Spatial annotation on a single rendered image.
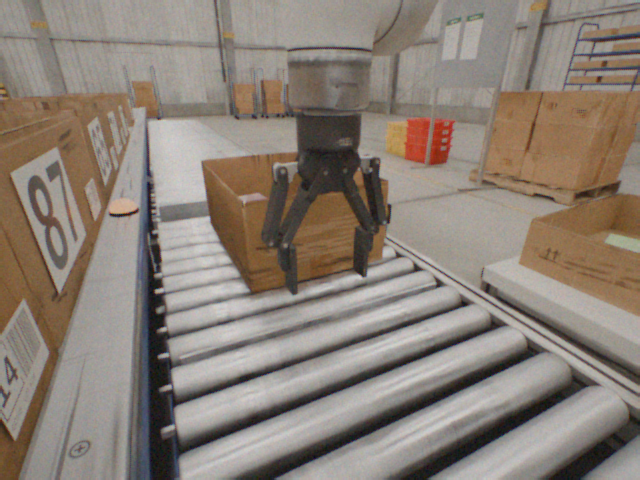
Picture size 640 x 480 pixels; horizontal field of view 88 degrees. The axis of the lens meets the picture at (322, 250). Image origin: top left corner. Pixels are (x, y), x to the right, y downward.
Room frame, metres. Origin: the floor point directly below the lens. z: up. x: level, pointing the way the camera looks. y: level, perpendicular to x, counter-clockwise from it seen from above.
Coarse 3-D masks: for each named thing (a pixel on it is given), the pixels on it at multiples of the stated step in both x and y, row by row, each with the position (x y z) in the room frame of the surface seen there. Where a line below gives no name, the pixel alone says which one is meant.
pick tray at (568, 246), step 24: (552, 216) 0.65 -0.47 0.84; (576, 216) 0.70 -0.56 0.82; (600, 216) 0.76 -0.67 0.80; (624, 216) 0.78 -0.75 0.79; (528, 240) 0.61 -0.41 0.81; (552, 240) 0.57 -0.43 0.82; (576, 240) 0.54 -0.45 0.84; (600, 240) 0.71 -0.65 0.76; (528, 264) 0.60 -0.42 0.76; (552, 264) 0.56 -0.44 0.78; (576, 264) 0.53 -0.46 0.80; (600, 264) 0.50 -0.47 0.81; (624, 264) 0.47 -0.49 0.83; (576, 288) 0.52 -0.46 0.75; (600, 288) 0.49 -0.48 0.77; (624, 288) 0.46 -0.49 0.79
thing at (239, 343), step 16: (416, 288) 0.53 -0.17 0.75; (432, 288) 0.54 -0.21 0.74; (368, 304) 0.48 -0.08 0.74; (304, 320) 0.43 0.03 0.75; (320, 320) 0.44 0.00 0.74; (256, 336) 0.40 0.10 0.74; (272, 336) 0.41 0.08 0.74; (192, 352) 0.36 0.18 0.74; (208, 352) 0.36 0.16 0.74; (224, 352) 0.37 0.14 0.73
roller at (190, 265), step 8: (208, 256) 0.65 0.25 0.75; (216, 256) 0.65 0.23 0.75; (224, 256) 0.65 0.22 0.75; (168, 264) 0.61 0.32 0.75; (176, 264) 0.62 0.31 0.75; (184, 264) 0.62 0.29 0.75; (192, 264) 0.62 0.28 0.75; (200, 264) 0.63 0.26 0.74; (208, 264) 0.63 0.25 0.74; (216, 264) 0.64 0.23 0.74; (224, 264) 0.64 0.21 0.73; (168, 272) 0.60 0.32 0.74; (176, 272) 0.60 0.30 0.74; (184, 272) 0.61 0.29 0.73
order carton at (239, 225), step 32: (224, 160) 0.87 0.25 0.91; (256, 160) 0.91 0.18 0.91; (288, 160) 0.96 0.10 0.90; (224, 192) 0.61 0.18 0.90; (256, 192) 0.91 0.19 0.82; (288, 192) 0.95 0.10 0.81; (384, 192) 0.63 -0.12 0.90; (224, 224) 0.65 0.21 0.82; (256, 224) 0.51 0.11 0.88; (320, 224) 0.56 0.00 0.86; (352, 224) 0.60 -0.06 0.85; (256, 256) 0.51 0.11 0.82; (320, 256) 0.57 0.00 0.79; (352, 256) 0.60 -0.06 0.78; (256, 288) 0.51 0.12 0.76
